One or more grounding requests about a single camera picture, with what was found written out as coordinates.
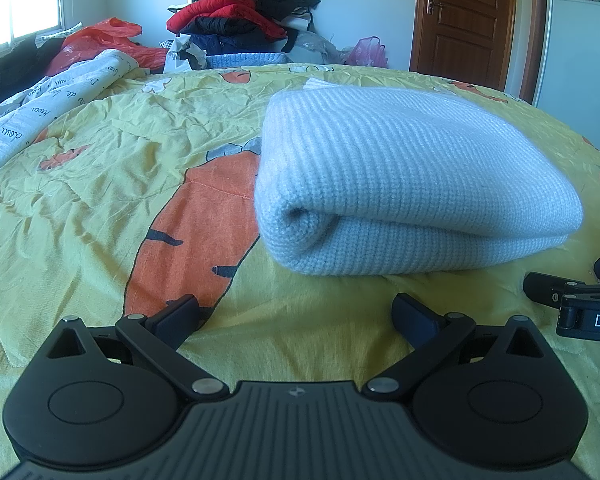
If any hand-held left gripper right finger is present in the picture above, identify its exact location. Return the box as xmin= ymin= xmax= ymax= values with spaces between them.
xmin=361 ymin=292 xmax=549 ymax=404

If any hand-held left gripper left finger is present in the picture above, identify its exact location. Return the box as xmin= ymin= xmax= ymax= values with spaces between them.
xmin=45 ymin=293 xmax=231 ymax=404

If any white knit sweater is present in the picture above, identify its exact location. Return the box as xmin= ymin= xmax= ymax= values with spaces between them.
xmin=253 ymin=77 xmax=585 ymax=277

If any yellow carrot print bedsheet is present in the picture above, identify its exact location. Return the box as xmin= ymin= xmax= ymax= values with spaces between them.
xmin=0 ymin=62 xmax=600 ymax=480

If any white wardrobe with flower stickers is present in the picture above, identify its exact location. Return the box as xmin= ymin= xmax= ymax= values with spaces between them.
xmin=532 ymin=0 xmax=600 ymax=147

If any white printed quilt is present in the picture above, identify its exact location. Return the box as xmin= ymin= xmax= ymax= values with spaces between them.
xmin=0 ymin=49 xmax=154 ymax=186

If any white plastic bag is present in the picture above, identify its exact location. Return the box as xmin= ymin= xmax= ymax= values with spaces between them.
xmin=163 ymin=35 xmax=209 ymax=74

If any blue knit garment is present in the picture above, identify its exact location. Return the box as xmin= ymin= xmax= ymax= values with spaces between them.
xmin=205 ymin=51 xmax=287 ymax=70

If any pink plastic bag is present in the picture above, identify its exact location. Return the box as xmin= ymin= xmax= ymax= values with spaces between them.
xmin=347 ymin=36 xmax=389 ymax=67

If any navy blue jacket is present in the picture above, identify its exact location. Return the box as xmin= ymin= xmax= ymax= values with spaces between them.
xmin=187 ymin=32 xmax=282 ymax=56

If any brown wooden door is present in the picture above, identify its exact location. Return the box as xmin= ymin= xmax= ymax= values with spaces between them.
xmin=410 ymin=0 xmax=548 ymax=107

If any grey plastic bag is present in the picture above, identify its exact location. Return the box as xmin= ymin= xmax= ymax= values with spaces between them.
xmin=290 ymin=31 xmax=347 ymax=64

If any red plastic bag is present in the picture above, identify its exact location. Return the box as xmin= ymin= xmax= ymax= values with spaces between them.
xmin=45 ymin=17 xmax=169 ymax=76

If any black quilted jacket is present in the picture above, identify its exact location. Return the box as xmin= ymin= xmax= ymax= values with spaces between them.
xmin=190 ymin=16 xmax=262 ymax=37

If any dark cloth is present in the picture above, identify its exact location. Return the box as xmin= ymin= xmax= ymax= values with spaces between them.
xmin=0 ymin=34 xmax=67 ymax=92

